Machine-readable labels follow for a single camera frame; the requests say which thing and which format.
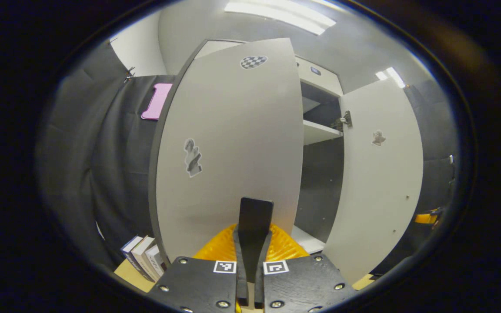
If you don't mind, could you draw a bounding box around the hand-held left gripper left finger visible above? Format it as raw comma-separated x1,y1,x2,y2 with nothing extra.
146,224,251,313

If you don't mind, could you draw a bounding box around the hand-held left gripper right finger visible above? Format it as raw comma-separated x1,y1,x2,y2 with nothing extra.
254,223,357,313

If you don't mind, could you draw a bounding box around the grey cabinet door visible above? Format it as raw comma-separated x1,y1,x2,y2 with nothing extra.
155,38,304,263
322,78,424,285

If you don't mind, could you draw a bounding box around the black door handle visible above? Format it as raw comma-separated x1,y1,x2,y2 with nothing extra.
237,197,274,283

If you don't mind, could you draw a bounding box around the grey double-door shoe cabinet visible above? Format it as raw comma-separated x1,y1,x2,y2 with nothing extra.
148,38,346,266

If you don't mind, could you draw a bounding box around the white cabinet shelf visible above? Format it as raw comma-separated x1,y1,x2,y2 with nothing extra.
303,120,344,146
292,225,326,254

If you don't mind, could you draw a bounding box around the grey cabinet drawer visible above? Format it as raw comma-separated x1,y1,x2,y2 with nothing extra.
295,56,344,97

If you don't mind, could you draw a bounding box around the white and black book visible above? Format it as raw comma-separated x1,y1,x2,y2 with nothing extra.
145,244,167,277

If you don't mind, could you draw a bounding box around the cream book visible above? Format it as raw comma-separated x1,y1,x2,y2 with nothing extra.
131,236,160,282

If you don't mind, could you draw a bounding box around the blue book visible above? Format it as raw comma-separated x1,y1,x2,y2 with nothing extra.
120,236,144,266

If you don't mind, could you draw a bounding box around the black backdrop cloth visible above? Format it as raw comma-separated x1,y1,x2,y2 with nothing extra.
37,41,458,279

